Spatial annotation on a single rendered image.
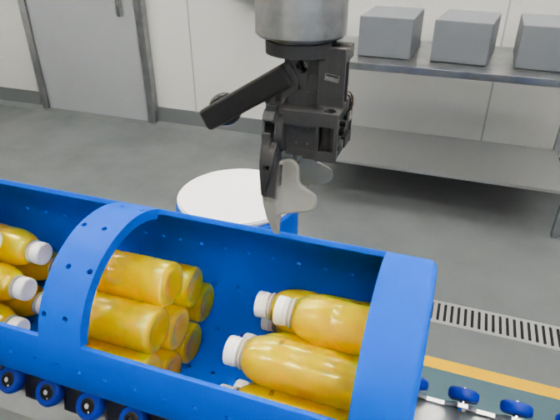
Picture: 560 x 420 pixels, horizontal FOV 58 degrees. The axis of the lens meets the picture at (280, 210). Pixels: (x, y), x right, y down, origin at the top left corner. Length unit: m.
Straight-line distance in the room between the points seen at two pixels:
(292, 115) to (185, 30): 3.86
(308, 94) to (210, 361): 0.51
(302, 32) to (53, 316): 0.46
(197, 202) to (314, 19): 0.74
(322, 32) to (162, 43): 4.03
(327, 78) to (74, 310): 0.42
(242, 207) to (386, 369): 0.66
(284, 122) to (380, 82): 3.39
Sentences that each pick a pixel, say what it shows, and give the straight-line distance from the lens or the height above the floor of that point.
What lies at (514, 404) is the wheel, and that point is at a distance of 0.86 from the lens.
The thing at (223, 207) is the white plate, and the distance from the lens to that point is 1.14.
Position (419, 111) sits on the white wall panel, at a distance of 3.92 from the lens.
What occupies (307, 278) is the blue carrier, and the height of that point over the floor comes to 1.09.
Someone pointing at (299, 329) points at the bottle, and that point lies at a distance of 0.67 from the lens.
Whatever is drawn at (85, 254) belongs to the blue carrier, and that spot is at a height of 1.22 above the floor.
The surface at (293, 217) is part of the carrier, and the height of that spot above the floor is 1.01.
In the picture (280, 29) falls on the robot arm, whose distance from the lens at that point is 0.49.
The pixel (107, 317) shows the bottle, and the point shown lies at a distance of 0.75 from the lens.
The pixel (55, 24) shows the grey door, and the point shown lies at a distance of 5.06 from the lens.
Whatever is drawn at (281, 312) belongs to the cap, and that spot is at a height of 1.15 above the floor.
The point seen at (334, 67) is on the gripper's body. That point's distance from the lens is 0.51.
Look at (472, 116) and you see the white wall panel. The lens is 3.91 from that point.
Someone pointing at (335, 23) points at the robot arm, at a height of 1.51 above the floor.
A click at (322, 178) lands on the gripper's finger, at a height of 1.32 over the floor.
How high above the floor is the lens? 1.59
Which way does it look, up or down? 30 degrees down
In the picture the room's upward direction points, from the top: straight up
